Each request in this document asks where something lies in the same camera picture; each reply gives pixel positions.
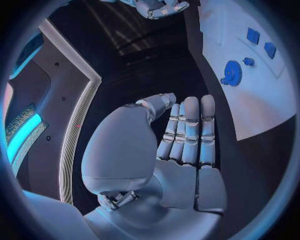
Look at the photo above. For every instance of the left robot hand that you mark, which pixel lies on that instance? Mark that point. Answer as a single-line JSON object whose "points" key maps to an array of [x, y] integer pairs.
{"points": [[182, 183]]}

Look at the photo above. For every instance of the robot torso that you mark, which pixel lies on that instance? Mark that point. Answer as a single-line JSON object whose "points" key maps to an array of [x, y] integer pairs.
{"points": [[46, 112]]}

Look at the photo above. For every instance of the blue peg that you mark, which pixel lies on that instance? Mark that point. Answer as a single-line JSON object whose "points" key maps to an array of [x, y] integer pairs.
{"points": [[248, 61]]}

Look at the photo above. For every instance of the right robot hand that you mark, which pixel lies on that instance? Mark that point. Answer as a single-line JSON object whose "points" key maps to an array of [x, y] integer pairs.
{"points": [[159, 9]]}

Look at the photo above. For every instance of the blue gear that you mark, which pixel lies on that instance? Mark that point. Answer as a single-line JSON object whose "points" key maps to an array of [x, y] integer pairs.
{"points": [[233, 72]]}

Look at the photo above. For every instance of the white task board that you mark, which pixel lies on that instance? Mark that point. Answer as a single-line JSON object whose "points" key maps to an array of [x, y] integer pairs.
{"points": [[248, 78]]}

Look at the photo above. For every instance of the blue square block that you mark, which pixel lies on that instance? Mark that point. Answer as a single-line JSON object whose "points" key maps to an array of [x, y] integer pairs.
{"points": [[253, 35]]}

